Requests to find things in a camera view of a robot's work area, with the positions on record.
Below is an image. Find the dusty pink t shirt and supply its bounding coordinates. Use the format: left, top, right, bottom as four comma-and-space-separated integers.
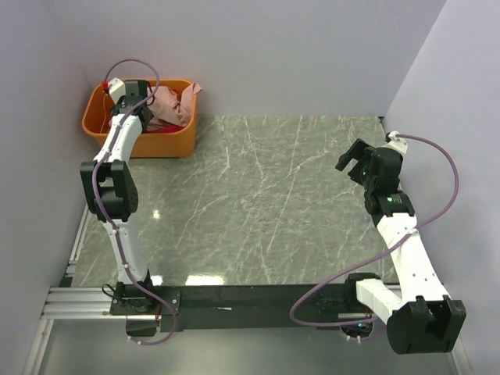
147, 83, 202, 132

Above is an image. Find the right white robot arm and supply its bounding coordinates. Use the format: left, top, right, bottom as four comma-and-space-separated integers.
336, 134, 466, 354

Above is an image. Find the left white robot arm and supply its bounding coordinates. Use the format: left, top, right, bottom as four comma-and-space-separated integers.
80, 78, 156, 315

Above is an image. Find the orange plastic basket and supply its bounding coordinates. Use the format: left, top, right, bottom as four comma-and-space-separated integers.
81, 79, 198, 159

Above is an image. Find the red t shirt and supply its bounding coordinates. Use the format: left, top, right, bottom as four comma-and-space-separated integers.
145, 124, 183, 134

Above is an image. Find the black mounting beam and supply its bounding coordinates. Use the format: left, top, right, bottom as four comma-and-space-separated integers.
109, 284, 375, 338

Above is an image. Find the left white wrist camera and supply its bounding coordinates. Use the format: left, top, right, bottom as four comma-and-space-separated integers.
101, 77, 126, 104

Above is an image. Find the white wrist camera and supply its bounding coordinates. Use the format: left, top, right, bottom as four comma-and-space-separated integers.
384, 131, 408, 156
101, 77, 126, 104

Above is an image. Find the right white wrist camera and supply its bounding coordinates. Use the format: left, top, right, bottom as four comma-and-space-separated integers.
384, 131, 408, 156

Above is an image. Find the aluminium rail frame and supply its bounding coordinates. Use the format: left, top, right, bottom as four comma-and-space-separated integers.
21, 205, 118, 375

